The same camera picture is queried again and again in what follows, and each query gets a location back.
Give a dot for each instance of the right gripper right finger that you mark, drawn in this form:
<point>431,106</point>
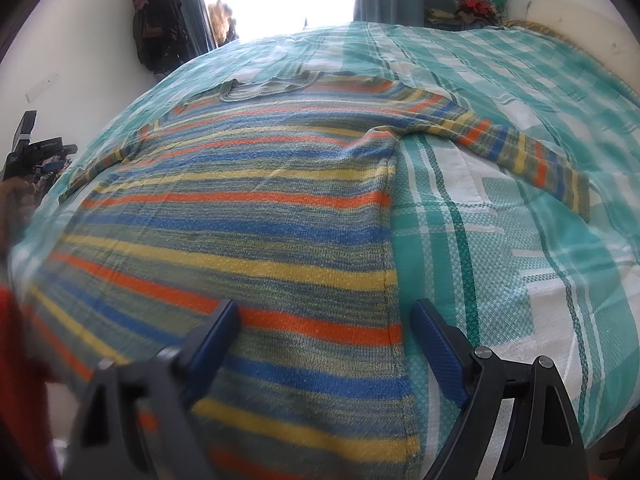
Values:
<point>543,439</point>

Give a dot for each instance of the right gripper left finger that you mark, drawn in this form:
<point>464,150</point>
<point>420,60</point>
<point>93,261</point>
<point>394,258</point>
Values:
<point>107,439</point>

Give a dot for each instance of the striped knit sweater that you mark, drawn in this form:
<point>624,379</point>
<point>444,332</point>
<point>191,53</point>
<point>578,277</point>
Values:
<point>276,196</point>

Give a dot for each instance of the clothes heap near headboard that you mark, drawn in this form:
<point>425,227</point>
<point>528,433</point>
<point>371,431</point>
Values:
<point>467,15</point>

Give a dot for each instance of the person's left hand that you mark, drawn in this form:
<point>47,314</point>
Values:
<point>17,206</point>

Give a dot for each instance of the red fleece garment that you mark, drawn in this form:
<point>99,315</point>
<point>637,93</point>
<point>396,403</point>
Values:
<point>24,400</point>

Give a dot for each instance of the teal plaid bed cover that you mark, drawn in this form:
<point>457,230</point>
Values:
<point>495,255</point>

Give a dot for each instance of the cream headboard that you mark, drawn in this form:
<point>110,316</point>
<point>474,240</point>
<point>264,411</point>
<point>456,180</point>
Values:
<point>599,52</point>

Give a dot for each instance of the white wall switch plate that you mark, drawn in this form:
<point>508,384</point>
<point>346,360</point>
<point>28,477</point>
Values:
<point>42,86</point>

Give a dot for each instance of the dark clothes hanging on wall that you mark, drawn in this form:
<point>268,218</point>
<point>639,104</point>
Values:
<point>160,35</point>

